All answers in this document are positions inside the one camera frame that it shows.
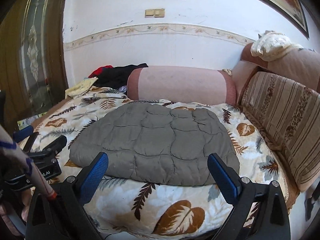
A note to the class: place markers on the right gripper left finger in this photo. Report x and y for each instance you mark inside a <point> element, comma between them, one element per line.
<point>65,217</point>

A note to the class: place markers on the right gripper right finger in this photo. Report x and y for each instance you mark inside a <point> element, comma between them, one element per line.
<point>259,210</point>

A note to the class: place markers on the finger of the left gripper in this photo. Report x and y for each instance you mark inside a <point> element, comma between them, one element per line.
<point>56,146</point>
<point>20,135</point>

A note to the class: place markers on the olive quilted hooded jacket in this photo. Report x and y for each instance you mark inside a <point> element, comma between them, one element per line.
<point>156,144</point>

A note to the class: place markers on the patterned sleeve forearm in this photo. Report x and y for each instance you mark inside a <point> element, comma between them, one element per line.
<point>13,152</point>

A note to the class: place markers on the person's left hand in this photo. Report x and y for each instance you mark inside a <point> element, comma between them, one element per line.
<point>14,212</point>

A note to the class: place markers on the leaf-patterned bed blanket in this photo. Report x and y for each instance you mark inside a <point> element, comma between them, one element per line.
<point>152,210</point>

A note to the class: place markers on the yellow floral cloth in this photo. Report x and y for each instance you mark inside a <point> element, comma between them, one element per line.
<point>80,88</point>

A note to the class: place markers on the wooden stained-glass door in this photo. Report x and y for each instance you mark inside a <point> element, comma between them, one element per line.
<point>33,76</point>

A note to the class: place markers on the red garment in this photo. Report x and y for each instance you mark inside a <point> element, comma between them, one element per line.
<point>99,70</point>

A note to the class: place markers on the black garment pile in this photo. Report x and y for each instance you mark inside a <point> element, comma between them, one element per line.
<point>117,76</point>

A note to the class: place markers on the striped floral cushion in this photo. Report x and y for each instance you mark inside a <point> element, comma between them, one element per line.
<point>288,112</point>

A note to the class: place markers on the pink cylindrical bolster pillow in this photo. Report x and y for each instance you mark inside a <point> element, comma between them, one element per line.
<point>181,84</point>

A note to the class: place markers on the pink brown headboard cushion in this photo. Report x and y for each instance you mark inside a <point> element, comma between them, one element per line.
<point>300,65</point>

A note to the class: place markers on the cream cloth on headboard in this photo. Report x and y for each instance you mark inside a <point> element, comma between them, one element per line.
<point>272,45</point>

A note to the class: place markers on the gold wall switch plate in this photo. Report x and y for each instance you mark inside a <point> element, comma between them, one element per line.
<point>155,13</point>

